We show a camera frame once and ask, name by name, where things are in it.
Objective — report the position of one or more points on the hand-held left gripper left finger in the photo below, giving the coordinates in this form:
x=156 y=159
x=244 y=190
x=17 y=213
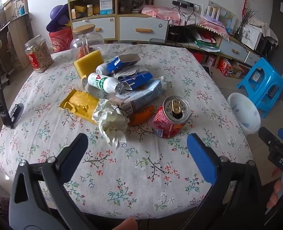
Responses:
x=71 y=158

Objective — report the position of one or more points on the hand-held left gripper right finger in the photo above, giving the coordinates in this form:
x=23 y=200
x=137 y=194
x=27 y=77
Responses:
x=201 y=158

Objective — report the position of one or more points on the red drink can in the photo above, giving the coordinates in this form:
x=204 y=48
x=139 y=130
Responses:
x=165 y=124

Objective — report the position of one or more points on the large white tissue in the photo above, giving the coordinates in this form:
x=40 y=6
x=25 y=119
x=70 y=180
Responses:
x=110 y=122

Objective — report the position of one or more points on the yellow wrapper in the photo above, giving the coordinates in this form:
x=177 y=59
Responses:
x=83 y=103

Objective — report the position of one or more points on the orange wrapper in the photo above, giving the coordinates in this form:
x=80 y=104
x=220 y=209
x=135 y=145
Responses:
x=139 y=117

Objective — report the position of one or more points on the small white tissue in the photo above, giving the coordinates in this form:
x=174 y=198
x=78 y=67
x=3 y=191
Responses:
x=165 y=83

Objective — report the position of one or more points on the white bottle green label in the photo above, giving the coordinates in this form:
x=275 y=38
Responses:
x=103 y=81

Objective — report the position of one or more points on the small white bottle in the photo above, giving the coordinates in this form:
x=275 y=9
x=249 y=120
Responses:
x=101 y=69

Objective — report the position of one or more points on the crushed blue grey carton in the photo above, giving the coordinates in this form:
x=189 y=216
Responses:
x=113 y=64

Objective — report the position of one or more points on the white printed paper wrapper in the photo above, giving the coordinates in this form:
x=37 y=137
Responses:
x=129 y=71

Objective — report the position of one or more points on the person's right hand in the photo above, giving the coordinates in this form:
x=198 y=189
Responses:
x=279 y=192

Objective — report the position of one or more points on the person's left hand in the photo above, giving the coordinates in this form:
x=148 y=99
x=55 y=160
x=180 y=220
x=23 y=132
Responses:
x=125 y=224

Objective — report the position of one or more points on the blue plastic stool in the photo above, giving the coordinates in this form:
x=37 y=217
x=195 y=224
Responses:
x=263 y=71

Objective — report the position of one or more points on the red white carton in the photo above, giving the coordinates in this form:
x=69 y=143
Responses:
x=225 y=67

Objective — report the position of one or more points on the black phone stand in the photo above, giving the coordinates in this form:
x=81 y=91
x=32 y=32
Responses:
x=1 y=100

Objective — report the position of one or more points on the yellow sponge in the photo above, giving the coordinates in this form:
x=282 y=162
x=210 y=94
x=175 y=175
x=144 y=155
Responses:
x=88 y=63

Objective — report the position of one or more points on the low wooden side cabinet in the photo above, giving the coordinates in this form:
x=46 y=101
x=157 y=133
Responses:
x=232 y=45

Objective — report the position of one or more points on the white sketch paper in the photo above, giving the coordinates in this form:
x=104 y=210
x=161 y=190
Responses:
x=249 y=34

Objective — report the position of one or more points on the plastic snack jar red label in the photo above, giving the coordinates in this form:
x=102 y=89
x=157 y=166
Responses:
x=38 y=55

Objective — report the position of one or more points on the green white bag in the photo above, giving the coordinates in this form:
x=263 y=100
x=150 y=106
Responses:
x=206 y=45

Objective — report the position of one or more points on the dried branches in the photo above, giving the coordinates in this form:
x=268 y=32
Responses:
x=244 y=21

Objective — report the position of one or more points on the glass jar wooden lid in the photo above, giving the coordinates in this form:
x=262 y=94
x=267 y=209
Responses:
x=91 y=40

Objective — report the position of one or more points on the wooden desk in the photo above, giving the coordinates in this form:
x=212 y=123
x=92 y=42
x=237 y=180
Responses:
x=19 y=33

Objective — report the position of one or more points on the purple hat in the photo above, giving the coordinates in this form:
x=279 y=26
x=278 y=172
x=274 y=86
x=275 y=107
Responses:
x=58 y=16

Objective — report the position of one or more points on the wooden shelf cabinet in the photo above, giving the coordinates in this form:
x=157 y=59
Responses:
x=117 y=15

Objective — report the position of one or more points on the yellow box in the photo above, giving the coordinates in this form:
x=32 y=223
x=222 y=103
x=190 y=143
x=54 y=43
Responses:
x=80 y=8

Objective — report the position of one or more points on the pink floral cloth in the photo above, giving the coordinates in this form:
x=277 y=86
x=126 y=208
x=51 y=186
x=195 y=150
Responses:
x=160 y=13

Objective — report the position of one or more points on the blue white box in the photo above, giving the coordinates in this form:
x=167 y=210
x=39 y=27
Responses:
x=106 y=6

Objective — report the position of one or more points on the dark storage jar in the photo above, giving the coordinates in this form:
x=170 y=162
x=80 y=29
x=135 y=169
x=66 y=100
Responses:
x=125 y=4

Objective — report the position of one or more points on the wall power strip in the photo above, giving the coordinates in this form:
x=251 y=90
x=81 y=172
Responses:
x=187 y=4

